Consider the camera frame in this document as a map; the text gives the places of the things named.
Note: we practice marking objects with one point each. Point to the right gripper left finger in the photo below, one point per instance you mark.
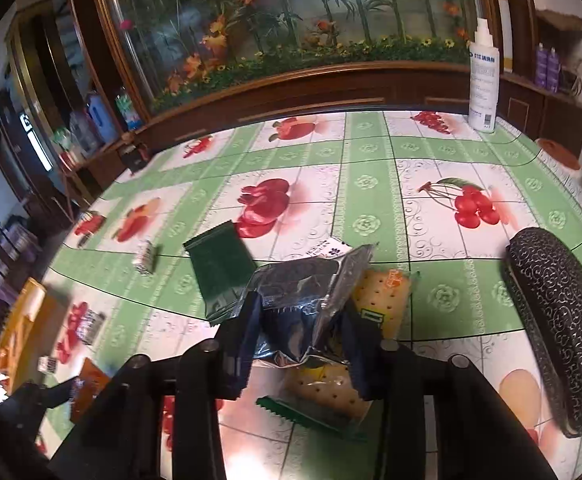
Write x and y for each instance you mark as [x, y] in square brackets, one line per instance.
[237, 339]

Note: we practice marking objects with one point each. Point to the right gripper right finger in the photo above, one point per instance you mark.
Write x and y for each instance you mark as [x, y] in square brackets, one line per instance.
[367, 354]

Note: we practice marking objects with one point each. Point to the cracker pack green end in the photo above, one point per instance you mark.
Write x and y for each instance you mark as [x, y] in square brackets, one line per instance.
[334, 392]

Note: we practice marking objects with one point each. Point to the white blue milk candy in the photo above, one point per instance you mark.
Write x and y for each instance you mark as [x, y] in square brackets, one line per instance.
[47, 365]

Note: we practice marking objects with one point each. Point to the dark green snack pouch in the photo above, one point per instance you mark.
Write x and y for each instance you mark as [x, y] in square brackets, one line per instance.
[223, 266]

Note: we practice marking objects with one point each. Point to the silver foil snack bag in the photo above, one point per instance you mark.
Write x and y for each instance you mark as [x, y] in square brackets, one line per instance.
[303, 302]

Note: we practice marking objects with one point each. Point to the orange text snack pack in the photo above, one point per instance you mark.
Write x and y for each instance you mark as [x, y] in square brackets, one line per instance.
[90, 381]

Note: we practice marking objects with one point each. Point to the blue white patterned candy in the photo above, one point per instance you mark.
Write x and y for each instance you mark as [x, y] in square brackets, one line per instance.
[89, 326]

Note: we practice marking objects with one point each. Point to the yellow white foam tray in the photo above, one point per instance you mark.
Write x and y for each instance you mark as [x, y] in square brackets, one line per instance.
[16, 330]

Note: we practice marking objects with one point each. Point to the small wrapped candy far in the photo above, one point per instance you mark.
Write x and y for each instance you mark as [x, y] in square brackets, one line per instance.
[144, 258]

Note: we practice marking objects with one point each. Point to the black glasses case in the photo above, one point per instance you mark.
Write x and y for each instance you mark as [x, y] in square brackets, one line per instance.
[544, 281]

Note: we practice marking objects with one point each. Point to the dark ink bottle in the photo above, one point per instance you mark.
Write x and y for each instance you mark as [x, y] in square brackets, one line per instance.
[134, 155]

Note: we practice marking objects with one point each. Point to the blue thermos jug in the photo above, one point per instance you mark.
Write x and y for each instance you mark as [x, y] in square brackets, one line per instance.
[101, 118]

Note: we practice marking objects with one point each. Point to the grey thermos jug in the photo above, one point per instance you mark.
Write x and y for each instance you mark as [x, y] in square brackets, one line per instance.
[83, 132]

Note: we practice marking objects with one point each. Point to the green white bag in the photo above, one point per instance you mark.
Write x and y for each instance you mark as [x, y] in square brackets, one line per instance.
[63, 137]

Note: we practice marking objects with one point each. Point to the wooden cabinet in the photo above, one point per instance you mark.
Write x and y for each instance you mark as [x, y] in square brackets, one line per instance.
[396, 85]

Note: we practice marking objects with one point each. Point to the flower aquarium display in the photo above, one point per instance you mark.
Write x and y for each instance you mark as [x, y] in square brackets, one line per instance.
[170, 52]

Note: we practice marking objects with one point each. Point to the white spray bottle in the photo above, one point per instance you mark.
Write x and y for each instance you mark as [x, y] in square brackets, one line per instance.
[484, 79]

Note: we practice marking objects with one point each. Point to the purple bottles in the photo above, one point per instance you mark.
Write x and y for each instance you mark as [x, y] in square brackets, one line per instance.
[547, 68]

